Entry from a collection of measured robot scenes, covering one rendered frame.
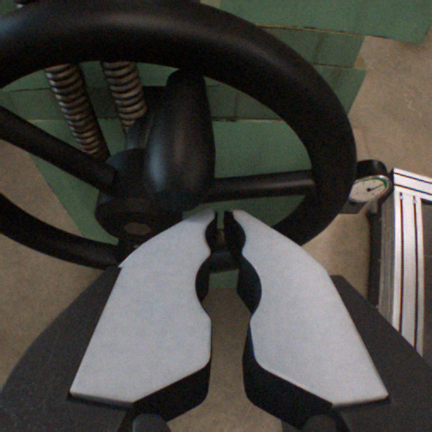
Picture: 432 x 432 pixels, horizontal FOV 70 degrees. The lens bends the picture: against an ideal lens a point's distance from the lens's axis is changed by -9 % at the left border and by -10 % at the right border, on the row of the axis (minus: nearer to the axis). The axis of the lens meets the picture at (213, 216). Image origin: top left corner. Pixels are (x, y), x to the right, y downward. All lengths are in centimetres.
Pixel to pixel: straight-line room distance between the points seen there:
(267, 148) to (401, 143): 118
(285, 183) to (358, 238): 103
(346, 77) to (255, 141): 14
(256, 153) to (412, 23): 25
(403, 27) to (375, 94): 140
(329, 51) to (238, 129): 15
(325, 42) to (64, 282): 100
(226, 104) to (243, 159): 11
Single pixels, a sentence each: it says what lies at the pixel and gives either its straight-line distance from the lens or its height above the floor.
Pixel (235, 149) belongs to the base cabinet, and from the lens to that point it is 47.
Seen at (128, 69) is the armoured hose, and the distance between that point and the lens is 24.
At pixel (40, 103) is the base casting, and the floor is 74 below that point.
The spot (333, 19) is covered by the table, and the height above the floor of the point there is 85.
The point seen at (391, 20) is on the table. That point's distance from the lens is 38.
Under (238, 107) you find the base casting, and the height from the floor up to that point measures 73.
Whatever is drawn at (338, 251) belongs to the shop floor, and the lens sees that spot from 119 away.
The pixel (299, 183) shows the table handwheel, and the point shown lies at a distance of 22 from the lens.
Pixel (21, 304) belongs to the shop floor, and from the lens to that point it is 119.
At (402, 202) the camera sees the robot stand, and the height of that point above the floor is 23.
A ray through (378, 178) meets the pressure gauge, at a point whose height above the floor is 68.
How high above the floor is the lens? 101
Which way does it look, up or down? 62 degrees down
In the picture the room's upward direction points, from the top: 4 degrees clockwise
